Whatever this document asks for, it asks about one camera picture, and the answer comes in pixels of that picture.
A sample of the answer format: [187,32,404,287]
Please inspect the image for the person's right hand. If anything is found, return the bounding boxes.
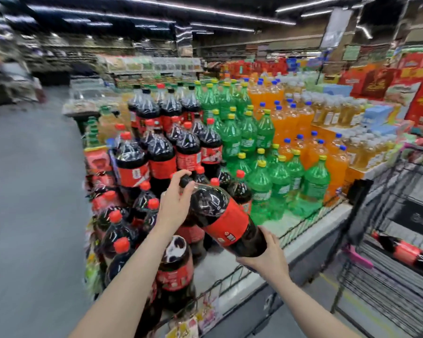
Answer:
[236,226,290,282]

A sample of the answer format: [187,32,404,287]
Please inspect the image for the person's left hand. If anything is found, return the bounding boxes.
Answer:
[154,170,196,236]

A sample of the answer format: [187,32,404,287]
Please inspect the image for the large cola bottle red label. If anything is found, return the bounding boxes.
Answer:
[179,174,268,258]

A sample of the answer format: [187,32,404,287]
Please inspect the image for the person's right forearm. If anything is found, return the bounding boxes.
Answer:
[266,273,361,338]

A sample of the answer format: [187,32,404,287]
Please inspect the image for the person's left forearm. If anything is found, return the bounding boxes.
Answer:
[68,227,173,338]

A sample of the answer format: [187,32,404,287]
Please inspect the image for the white display platform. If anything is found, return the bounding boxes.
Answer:
[155,162,392,338]

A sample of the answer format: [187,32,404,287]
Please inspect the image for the display of dark cola bottles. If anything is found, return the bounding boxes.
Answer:
[90,84,254,338]

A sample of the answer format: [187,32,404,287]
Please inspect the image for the display of green soda bottles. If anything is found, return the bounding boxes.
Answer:
[194,79,331,226]

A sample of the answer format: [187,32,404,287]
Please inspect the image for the pink cart tag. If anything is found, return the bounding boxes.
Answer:
[343,244,374,270]

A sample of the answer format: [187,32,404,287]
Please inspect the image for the hanging snack packets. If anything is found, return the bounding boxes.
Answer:
[165,294,223,338]

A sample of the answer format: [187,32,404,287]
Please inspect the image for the display of orange soda bottles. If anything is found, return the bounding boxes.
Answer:
[248,78,350,205]

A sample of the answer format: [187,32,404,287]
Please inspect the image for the small green bottles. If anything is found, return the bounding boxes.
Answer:
[86,116,100,148]

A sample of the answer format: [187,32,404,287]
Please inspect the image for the display of pale yellow drink bottles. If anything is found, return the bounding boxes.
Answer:
[301,91,400,172]

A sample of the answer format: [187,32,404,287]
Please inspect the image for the background grocery shelves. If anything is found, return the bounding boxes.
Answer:
[98,54,204,89]

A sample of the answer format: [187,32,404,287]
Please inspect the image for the cola bottle lying flat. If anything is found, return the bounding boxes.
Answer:
[371,230,423,279]

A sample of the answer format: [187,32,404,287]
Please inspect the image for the glass display case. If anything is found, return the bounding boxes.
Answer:
[62,78,125,118]

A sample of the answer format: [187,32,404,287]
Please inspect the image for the stack of light blue boxes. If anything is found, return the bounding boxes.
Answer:
[360,104,396,136]

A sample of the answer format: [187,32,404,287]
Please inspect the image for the ceiling strip lights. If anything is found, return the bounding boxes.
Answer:
[0,0,378,41]

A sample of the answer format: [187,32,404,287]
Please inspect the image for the stack of red gift boxes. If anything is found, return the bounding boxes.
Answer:
[338,48,423,128]

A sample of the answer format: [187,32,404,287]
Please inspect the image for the white hanging banner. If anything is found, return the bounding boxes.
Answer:
[320,8,354,50]

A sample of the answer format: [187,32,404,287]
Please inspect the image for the black wire shopping cart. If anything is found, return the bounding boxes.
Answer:
[331,143,423,338]

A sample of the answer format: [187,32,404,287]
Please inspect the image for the green wall sign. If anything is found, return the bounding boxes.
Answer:
[342,44,361,61]

